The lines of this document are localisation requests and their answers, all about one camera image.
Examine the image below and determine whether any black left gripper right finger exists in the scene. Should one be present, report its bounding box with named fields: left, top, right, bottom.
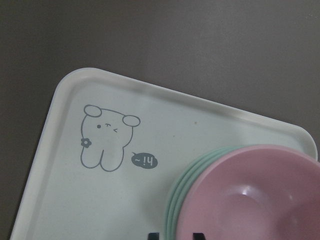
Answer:
left=192, top=232, right=206, bottom=240

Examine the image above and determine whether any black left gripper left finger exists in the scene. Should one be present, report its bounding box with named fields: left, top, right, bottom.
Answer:
left=147, top=232, right=159, bottom=240

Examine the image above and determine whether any small pink bowl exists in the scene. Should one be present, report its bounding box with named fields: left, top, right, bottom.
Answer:
left=174, top=145, right=320, bottom=240

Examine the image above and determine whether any lower green bowls stack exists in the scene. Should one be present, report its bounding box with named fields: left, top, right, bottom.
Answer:
left=163, top=145, right=242, bottom=240

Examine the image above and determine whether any cream rabbit tray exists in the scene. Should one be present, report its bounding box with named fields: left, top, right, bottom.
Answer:
left=10, top=68, right=318, bottom=240

